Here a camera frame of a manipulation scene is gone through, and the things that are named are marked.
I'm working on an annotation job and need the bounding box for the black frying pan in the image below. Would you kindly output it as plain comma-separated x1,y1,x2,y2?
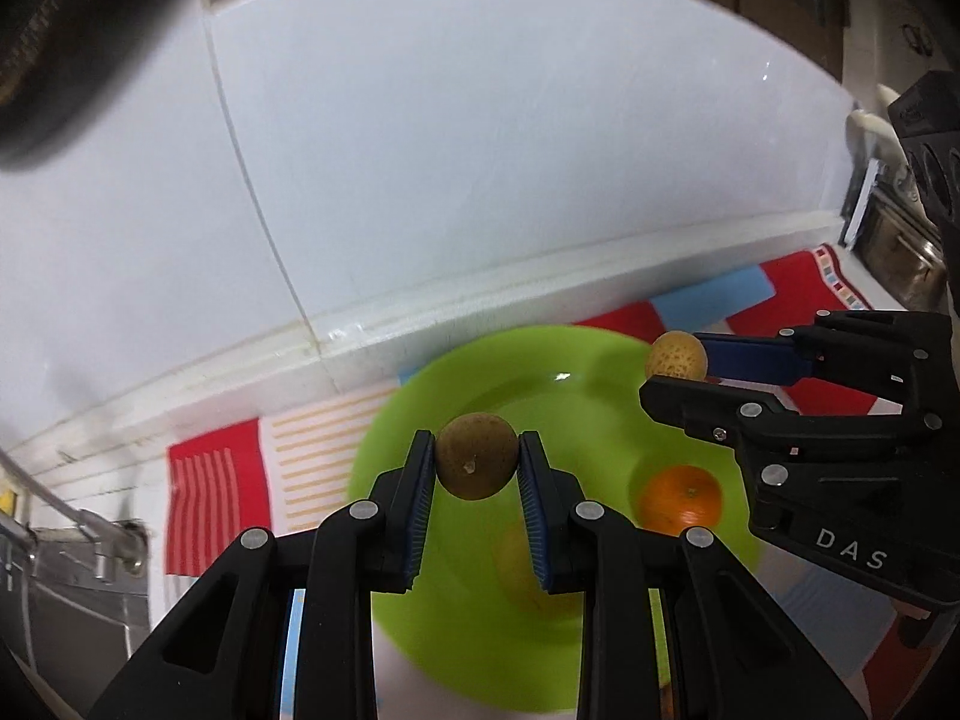
0,0,241,166

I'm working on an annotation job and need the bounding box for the small brown round fruit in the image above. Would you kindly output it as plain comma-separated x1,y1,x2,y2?
436,412,520,501

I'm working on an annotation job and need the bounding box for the thin gooseneck faucet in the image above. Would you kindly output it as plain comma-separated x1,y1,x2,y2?
0,446,151,582

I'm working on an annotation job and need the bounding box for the small speckled tan fruit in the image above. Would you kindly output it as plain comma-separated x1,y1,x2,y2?
646,330,708,382

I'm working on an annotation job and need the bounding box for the orange tangerine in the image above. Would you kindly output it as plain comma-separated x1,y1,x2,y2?
637,466,725,537

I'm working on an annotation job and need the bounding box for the colourful patterned tablecloth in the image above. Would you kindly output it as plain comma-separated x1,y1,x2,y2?
165,244,960,720

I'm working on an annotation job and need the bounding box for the steel kitchen sink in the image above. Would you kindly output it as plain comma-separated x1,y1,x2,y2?
0,517,151,687

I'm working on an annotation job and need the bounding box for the steel cooking pot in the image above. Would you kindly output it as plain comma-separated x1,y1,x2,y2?
859,187,950,310

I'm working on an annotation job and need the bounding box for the cream pan handle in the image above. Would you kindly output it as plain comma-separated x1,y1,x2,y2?
847,82,901,160

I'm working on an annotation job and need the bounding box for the yellow-green round fruit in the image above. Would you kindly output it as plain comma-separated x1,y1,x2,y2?
495,521,586,612

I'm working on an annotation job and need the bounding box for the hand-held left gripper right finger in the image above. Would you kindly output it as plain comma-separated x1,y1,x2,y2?
517,431,871,720

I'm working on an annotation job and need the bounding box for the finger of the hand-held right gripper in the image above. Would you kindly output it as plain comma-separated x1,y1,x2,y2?
639,377,946,470
694,310,953,415

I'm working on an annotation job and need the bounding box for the green plastic plate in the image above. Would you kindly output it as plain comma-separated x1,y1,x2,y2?
346,325,766,713

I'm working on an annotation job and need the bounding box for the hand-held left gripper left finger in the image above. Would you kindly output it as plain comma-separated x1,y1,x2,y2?
90,431,437,720

